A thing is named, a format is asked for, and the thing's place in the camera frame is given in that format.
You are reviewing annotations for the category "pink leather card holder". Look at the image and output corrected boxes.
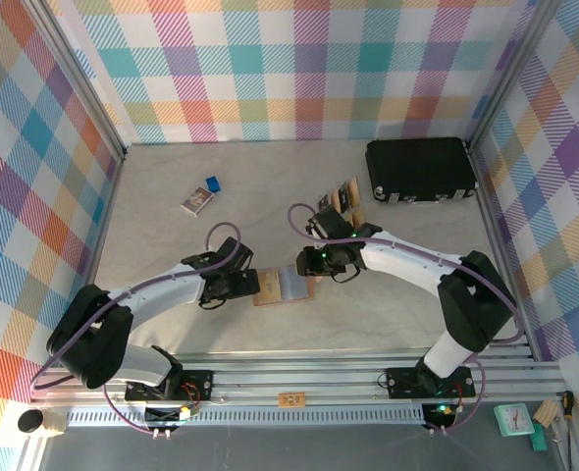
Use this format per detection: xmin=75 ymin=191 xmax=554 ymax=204
xmin=252 ymin=264 xmax=318 ymax=308

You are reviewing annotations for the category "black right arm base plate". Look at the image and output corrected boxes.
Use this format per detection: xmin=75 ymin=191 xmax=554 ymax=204
xmin=385 ymin=366 xmax=477 ymax=399

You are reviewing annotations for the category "wooden block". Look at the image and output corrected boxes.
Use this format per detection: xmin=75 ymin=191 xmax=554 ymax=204
xmin=535 ymin=398 xmax=561 ymax=429

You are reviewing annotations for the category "black round cap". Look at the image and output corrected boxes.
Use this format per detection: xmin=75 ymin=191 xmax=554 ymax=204
xmin=17 ymin=409 xmax=45 ymax=435

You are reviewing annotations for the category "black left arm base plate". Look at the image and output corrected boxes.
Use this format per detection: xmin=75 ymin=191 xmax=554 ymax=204
xmin=125 ymin=368 xmax=216 ymax=402

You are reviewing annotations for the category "aluminium frame post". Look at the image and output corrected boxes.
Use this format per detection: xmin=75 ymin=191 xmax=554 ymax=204
xmin=465 ymin=0 xmax=565 ymax=153
xmin=22 ymin=0 xmax=129 ymax=161

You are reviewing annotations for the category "black yellow screwdriver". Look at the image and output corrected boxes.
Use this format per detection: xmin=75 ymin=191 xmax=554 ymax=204
xmin=560 ymin=390 xmax=577 ymax=471

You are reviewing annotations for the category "slotted grey cable duct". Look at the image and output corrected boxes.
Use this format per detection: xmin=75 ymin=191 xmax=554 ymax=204
xmin=66 ymin=405 xmax=428 ymax=427

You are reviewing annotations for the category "aluminium mounting rail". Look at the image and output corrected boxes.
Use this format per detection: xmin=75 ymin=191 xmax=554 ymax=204
xmin=32 ymin=348 xmax=565 ymax=408

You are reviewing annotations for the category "teal alarm clock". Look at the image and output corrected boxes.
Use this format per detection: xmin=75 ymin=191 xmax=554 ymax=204
xmin=493 ymin=401 xmax=537 ymax=439

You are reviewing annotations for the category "playing card box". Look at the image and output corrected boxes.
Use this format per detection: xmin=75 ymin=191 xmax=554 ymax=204
xmin=180 ymin=185 xmax=217 ymax=218

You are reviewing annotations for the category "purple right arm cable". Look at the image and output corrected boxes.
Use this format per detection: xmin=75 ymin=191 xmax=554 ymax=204
xmin=287 ymin=202 xmax=526 ymax=436

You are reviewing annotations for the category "black controller box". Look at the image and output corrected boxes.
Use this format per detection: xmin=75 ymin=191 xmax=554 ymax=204
xmin=143 ymin=402 xmax=193 ymax=440
xmin=420 ymin=401 xmax=462 ymax=436

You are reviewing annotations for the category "black hard case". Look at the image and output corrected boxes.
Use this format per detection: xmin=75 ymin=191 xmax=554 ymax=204
xmin=364 ymin=136 xmax=482 ymax=205

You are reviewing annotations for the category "aluminium side rail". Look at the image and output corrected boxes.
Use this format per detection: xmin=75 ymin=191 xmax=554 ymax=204
xmin=471 ymin=149 xmax=542 ymax=360
xmin=76 ymin=154 xmax=127 ymax=295

